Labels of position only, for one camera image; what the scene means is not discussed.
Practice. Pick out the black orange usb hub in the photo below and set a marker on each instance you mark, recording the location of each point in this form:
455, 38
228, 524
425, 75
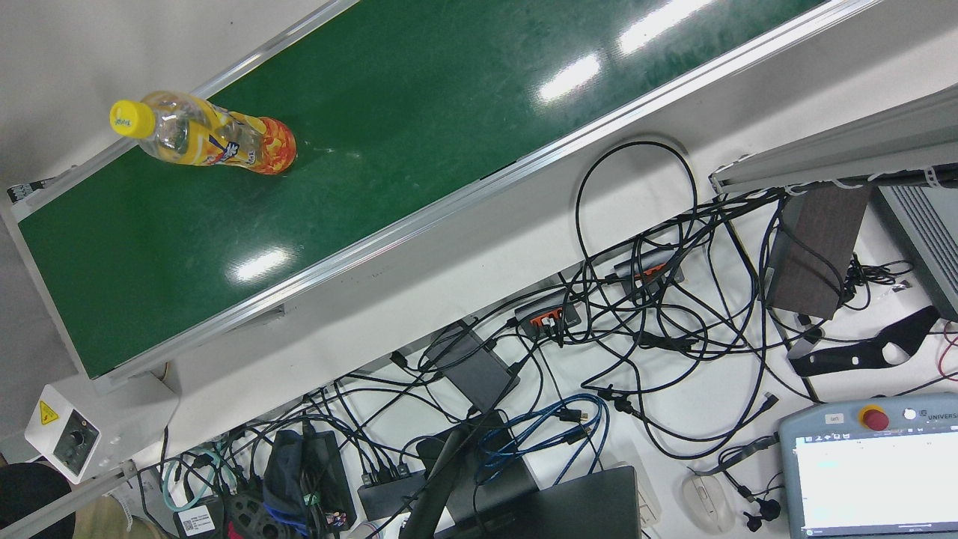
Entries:
647, 273
546, 314

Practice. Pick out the black power brick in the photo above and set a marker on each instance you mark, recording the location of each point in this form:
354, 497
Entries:
475, 370

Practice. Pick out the green conveyor belt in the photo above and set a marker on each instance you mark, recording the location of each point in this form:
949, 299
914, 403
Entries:
374, 150

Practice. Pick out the black monitor stand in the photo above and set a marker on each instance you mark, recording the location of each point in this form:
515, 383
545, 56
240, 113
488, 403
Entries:
441, 479

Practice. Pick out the black docking hub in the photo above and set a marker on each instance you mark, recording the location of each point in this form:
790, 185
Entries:
389, 494

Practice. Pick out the black computer monitor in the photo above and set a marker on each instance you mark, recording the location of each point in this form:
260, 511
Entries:
569, 509

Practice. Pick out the black power adapter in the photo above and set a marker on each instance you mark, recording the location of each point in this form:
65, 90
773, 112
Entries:
329, 479

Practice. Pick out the dark blue pouch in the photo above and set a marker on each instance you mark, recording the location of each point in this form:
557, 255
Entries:
283, 471

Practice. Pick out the yellow orange drink bottle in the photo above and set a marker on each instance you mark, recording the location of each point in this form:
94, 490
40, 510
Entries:
224, 142

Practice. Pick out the white keyboard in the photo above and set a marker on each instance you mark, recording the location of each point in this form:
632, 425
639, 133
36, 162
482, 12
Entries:
648, 503

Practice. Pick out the white computer mouse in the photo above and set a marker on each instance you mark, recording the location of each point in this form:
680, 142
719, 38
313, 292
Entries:
707, 503

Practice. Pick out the black round spool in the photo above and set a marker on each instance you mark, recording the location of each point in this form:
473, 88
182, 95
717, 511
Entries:
258, 518

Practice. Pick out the dark brown box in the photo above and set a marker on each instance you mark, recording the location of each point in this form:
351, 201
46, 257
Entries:
816, 254

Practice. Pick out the black earphones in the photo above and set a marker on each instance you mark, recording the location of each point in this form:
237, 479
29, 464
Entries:
767, 509

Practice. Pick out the grey teach pendant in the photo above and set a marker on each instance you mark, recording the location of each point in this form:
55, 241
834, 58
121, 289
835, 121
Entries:
861, 479

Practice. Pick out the white conveyor control box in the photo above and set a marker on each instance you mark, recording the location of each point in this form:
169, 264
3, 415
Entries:
71, 442

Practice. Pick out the grey ribbed metal device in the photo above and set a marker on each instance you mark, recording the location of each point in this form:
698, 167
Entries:
928, 239

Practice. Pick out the person in black hoodie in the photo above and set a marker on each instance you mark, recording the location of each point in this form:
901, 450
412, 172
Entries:
30, 494

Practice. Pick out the black flat bracket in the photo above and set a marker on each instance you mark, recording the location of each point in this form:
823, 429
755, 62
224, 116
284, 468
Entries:
846, 359

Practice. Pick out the aluminium camera pillar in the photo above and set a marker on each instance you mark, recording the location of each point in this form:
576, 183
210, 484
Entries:
838, 150

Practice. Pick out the aluminium frame bar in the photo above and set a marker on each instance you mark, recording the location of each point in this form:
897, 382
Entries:
90, 490

